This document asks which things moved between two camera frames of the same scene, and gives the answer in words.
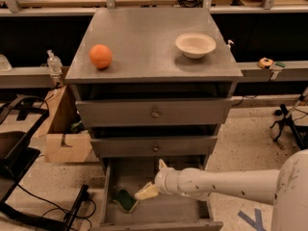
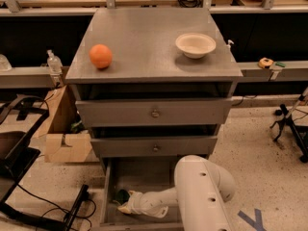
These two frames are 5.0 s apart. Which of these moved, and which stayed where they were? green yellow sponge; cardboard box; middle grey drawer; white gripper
Moved: white gripper
Stayed: green yellow sponge; middle grey drawer; cardboard box
